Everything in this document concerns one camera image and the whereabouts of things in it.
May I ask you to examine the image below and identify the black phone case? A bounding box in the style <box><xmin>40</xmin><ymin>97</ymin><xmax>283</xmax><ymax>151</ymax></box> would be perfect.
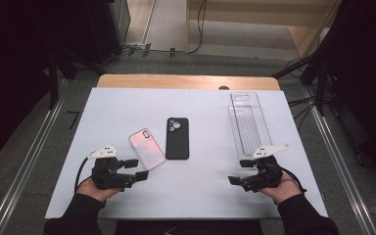
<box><xmin>164</xmin><ymin>117</ymin><xmax>190</xmax><ymax>161</ymax></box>

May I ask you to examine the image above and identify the hand-held gripper black cable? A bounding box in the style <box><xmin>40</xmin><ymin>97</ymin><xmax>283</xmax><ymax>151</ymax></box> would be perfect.
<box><xmin>279</xmin><ymin>166</ymin><xmax>308</xmax><ymax>194</ymax></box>
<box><xmin>73</xmin><ymin>157</ymin><xmax>94</xmax><ymax>194</ymax></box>

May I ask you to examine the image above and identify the person's left hand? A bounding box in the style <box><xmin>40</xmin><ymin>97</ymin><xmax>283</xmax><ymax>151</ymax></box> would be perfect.
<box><xmin>75</xmin><ymin>177</ymin><xmax>122</xmax><ymax>204</ymax></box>

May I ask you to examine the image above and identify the left hand-held gripper black cable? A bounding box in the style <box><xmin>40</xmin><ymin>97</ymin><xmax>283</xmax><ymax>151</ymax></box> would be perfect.
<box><xmin>73</xmin><ymin>157</ymin><xmax>94</xmax><ymax>194</ymax></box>

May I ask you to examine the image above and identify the taped black floor cable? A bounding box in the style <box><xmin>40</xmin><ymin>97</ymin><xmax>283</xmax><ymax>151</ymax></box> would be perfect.
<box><xmin>120</xmin><ymin>42</ymin><xmax>191</xmax><ymax>59</ymax></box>

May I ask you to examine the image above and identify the metal floor rail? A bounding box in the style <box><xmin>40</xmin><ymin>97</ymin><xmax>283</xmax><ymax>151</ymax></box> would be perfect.
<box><xmin>302</xmin><ymin>85</ymin><xmax>376</xmax><ymax>235</ymax></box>
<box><xmin>0</xmin><ymin>78</ymin><xmax>67</xmax><ymax>235</ymax></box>

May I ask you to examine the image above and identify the bundle of black floor cables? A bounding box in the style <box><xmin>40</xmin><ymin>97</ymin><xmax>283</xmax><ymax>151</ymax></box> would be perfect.
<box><xmin>286</xmin><ymin>95</ymin><xmax>318</xmax><ymax>132</ymax></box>

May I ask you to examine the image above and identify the dark curtain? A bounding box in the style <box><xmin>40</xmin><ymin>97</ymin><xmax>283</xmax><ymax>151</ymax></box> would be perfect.
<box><xmin>324</xmin><ymin>0</ymin><xmax>376</xmax><ymax>178</ymax></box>
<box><xmin>0</xmin><ymin>0</ymin><xmax>91</xmax><ymax>165</ymax></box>

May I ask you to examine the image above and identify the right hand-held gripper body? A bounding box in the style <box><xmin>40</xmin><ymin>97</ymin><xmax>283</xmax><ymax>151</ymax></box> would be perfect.
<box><xmin>243</xmin><ymin>144</ymin><xmax>290</xmax><ymax>192</ymax></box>

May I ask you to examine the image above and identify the black hanging cable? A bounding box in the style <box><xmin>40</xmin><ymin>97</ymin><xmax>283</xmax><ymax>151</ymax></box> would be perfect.
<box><xmin>188</xmin><ymin>0</ymin><xmax>209</xmax><ymax>55</ymax></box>

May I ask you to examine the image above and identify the wooden table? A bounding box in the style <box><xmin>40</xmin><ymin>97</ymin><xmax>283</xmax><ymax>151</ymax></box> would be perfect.
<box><xmin>96</xmin><ymin>73</ymin><xmax>281</xmax><ymax>92</ymax></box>

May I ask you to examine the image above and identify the pink phone case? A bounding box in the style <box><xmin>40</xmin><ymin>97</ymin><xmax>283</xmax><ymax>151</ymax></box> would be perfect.
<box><xmin>128</xmin><ymin>127</ymin><xmax>166</xmax><ymax>171</ymax></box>

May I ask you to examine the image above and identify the right hand-held gripper black cable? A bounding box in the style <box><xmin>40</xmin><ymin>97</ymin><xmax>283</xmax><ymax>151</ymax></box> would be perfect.
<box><xmin>279</xmin><ymin>166</ymin><xmax>308</xmax><ymax>194</ymax></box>

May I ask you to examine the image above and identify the person's right hand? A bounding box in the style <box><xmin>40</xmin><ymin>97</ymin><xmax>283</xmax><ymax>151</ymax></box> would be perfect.
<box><xmin>259</xmin><ymin>173</ymin><xmax>304</xmax><ymax>206</ymax></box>

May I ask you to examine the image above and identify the black cabinet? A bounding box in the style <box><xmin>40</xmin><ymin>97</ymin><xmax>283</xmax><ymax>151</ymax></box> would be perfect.
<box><xmin>84</xmin><ymin>0</ymin><xmax>132</xmax><ymax>66</ymax></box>

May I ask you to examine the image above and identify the black metal stand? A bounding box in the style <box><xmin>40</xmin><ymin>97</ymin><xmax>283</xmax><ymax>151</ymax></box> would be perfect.
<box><xmin>271</xmin><ymin>48</ymin><xmax>329</xmax><ymax>118</ymax></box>
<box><xmin>46</xmin><ymin>44</ymin><xmax>107</xmax><ymax>111</ymax></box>

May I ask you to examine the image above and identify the white board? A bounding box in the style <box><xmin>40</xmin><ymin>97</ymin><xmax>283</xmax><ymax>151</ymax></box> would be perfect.
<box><xmin>44</xmin><ymin>86</ymin><xmax>329</xmax><ymax>220</ymax></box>

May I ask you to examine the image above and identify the light wooden shelf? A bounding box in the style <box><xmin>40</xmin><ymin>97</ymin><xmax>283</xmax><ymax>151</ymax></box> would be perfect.
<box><xmin>185</xmin><ymin>0</ymin><xmax>343</xmax><ymax>59</ymax></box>

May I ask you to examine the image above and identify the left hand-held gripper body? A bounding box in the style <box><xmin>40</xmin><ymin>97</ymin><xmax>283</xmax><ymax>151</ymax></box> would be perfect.
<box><xmin>87</xmin><ymin>144</ymin><xmax>127</xmax><ymax>191</ymax></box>

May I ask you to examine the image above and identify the clear plastic tray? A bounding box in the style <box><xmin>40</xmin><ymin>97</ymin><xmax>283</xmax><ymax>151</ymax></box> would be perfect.
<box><xmin>227</xmin><ymin>91</ymin><xmax>274</xmax><ymax>162</ymax></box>

